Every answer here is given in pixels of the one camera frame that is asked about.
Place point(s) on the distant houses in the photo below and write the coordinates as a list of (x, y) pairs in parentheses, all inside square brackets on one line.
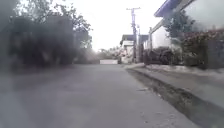
[(127, 46)]

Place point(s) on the grey asphalt road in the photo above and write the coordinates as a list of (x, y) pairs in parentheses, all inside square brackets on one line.
[(93, 96)]

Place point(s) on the utility pole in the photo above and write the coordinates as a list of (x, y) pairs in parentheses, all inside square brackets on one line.
[(134, 33)]

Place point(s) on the group of dark trees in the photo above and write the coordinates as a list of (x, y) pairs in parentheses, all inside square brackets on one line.
[(40, 43)]

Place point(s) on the dark roadside gutter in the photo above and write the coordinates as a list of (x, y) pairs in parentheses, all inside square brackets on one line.
[(180, 100)]

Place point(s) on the green tree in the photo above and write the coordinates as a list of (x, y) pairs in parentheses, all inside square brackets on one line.
[(178, 25)]

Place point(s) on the dark hedge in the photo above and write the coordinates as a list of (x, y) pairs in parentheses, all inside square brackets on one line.
[(200, 50)]

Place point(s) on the concrete pavement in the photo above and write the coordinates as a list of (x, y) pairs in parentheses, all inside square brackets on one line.
[(200, 83)]

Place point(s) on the white building with blue roof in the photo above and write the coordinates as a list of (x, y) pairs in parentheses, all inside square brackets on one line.
[(206, 13)]

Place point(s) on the low white wall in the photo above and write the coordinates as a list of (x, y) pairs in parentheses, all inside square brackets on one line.
[(108, 62)]

